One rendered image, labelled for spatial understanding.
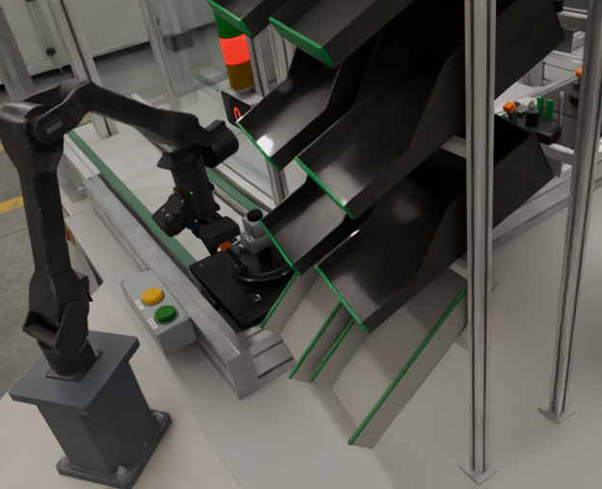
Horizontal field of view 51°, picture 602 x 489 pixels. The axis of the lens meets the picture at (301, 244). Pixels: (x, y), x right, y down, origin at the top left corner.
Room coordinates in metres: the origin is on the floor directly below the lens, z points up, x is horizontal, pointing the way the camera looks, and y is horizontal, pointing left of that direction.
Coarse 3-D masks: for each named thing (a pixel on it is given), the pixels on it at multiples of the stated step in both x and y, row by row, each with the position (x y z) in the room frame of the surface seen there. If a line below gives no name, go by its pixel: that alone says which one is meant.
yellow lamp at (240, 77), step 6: (228, 66) 1.21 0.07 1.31; (234, 66) 1.20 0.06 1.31; (240, 66) 1.20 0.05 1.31; (246, 66) 1.21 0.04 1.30; (228, 72) 1.22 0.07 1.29; (234, 72) 1.20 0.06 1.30; (240, 72) 1.20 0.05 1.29; (246, 72) 1.21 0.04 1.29; (228, 78) 1.22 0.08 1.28; (234, 78) 1.21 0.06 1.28; (240, 78) 1.20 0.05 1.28; (246, 78) 1.20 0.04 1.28; (252, 78) 1.22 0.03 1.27; (234, 84) 1.21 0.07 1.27; (240, 84) 1.20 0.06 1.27; (246, 84) 1.20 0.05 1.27
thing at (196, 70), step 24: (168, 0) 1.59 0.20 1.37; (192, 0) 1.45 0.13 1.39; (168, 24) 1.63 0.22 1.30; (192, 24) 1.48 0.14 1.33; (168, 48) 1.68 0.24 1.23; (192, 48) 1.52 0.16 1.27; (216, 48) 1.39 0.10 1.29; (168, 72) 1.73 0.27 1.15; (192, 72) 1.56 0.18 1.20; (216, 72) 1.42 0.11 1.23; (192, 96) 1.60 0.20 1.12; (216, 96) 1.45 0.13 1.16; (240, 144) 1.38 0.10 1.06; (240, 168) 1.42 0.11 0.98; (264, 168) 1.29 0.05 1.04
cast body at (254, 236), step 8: (248, 216) 1.00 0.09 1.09; (256, 216) 0.99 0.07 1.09; (248, 224) 0.99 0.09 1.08; (256, 224) 0.98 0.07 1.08; (248, 232) 1.00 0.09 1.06; (256, 232) 0.98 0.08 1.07; (264, 232) 0.99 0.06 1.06; (248, 240) 0.98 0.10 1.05; (256, 240) 0.98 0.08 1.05; (264, 240) 0.99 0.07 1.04; (248, 248) 0.99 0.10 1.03; (256, 248) 0.98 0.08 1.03
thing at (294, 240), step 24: (312, 192) 0.81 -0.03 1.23; (264, 216) 0.79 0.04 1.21; (288, 216) 0.79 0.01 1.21; (312, 216) 0.76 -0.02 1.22; (336, 216) 0.73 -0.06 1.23; (360, 216) 0.70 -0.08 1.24; (288, 240) 0.75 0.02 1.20; (312, 240) 0.72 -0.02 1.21; (336, 240) 0.69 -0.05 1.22; (312, 264) 0.68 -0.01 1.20
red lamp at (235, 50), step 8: (224, 40) 1.21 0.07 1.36; (232, 40) 1.20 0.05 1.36; (240, 40) 1.21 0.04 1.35; (224, 48) 1.21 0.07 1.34; (232, 48) 1.20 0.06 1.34; (240, 48) 1.21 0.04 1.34; (224, 56) 1.22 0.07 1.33; (232, 56) 1.20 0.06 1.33; (240, 56) 1.20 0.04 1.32; (248, 56) 1.22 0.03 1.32; (232, 64) 1.21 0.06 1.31
